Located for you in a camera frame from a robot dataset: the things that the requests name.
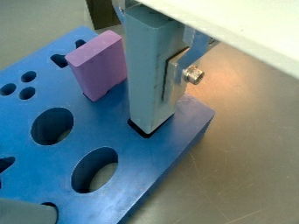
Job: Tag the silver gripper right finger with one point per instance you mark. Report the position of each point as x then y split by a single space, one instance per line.
181 70

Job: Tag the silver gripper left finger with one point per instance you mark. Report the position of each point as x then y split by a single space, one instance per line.
121 5

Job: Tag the light blue rectangular block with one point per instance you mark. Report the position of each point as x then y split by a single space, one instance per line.
154 39

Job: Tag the blue shape sorter board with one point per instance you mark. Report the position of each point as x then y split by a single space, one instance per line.
70 154

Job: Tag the black curved holder stand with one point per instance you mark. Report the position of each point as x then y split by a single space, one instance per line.
102 13

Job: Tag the purple rectangular block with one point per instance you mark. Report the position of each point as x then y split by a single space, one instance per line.
98 64

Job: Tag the light blue rounded block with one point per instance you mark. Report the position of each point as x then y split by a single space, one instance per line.
19 212

